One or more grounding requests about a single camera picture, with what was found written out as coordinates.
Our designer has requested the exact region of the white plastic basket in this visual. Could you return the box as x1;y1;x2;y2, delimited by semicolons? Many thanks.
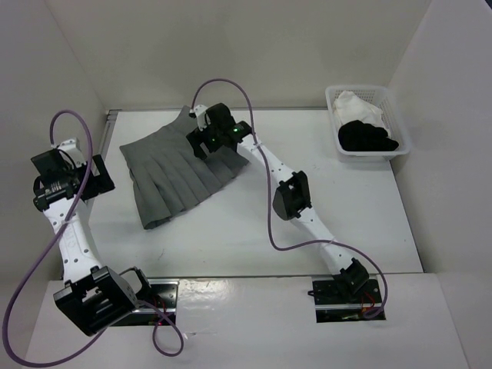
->
325;85;411;162

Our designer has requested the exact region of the black skirt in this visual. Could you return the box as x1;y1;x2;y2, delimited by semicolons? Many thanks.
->
337;120;399;152

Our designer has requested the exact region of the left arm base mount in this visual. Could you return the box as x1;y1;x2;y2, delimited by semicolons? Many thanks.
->
115;279;179;327

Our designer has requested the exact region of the grey pleated skirt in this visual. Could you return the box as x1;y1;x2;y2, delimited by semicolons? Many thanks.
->
120;105;248;230

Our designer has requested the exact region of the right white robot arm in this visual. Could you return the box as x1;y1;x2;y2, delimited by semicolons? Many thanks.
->
186;103;369;302

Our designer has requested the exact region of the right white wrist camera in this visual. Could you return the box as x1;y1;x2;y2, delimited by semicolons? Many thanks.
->
189;105;209;131

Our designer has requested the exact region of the white folded cloth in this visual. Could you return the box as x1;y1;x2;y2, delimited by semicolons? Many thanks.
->
332;91;391;137

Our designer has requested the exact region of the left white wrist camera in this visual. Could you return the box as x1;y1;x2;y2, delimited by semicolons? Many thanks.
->
52;138;87;168

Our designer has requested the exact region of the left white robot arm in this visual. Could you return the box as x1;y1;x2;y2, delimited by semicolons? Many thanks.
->
32;148;153;337

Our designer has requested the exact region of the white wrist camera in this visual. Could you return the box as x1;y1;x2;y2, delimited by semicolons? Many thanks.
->
52;138;87;168
189;105;209;131

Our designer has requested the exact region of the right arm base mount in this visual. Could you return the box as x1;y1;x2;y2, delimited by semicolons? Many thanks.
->
307;278;386;324

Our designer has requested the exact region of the aluminium table edge rail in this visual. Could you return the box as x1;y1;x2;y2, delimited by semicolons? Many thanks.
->
61;108;118;279

